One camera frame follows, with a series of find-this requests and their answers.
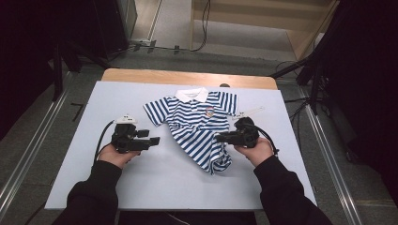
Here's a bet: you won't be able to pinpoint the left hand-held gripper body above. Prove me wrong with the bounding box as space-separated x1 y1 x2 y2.
110 114 143 155

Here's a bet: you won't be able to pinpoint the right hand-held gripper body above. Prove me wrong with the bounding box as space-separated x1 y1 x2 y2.
232 106 266 149

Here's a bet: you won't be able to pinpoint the blue white striped polo shirt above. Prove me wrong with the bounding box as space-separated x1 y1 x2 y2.
143 87 238 175

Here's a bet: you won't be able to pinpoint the person's left hand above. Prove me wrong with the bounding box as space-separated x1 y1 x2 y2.
98 142 143 170

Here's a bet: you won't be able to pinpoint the person's right hand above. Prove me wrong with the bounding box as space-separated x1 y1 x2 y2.
234 136 275 169

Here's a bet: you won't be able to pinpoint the wooden table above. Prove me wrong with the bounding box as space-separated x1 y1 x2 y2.
100 67 279 91

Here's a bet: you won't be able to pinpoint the power strip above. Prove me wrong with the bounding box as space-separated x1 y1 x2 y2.
130 38 158 53

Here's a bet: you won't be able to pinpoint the black tripod stand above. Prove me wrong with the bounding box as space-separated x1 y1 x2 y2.
50 38 111 101
269 46 333 116

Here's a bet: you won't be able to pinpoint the light wooden shelf unit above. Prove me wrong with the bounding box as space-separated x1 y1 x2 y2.
190 0 342 61

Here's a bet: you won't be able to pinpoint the dark cabinet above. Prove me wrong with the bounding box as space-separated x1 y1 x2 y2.
92 0 139 60

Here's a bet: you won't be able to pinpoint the black curtain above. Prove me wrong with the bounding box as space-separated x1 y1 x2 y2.
0 0 104 140
315 0 398 204

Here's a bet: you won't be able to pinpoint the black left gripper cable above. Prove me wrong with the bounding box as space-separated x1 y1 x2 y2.
93 119 116 164

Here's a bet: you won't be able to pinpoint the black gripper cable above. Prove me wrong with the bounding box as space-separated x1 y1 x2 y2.
253 124 280 158
93 119 116 164

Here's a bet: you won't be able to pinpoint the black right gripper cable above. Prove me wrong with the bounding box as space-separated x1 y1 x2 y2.
253 124 280 158

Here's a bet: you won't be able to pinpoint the black floor cables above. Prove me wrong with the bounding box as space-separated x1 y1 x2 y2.
274 60 317 128

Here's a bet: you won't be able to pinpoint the metal floor rail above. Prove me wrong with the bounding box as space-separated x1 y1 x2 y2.
0 88 74 215
296 86 364 225

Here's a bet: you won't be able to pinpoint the hanging black cable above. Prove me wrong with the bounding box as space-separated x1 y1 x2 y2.
190 0 212 53

